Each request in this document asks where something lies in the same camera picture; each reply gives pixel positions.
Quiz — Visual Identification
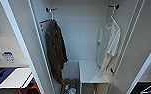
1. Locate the white wardrobe door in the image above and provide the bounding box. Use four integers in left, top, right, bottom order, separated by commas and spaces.
0, 0, 56, 94
109, 0, 151, 94

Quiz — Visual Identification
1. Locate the white wardrobe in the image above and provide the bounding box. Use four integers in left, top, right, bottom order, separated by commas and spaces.
0, 0, 151, 94

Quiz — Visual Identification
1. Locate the dark olive jacket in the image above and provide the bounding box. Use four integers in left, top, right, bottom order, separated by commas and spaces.
45, 19, 70, 85

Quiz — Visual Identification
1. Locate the white wardrobe shelf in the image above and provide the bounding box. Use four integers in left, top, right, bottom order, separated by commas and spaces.
78, 59, 111, 94

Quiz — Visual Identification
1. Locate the white shirt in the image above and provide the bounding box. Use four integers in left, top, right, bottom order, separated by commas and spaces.
95, 18, 122, 79

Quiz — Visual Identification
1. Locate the brown storage box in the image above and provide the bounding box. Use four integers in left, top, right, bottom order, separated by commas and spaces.
59, 77, 80, 94

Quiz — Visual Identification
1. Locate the white sign orange strip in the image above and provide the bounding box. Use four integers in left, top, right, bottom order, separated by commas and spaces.
39, 18, 53, 33

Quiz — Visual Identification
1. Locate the white blue bottle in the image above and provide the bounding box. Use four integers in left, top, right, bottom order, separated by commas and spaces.
68, 85, 78, 94

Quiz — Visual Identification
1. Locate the small black wall fitting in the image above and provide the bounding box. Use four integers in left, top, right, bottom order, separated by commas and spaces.
108, 67, 115, 75

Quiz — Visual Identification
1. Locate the black wall hook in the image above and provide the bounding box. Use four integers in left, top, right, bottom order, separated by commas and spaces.
107, 3, 121, 11
45, 6, 58, 15

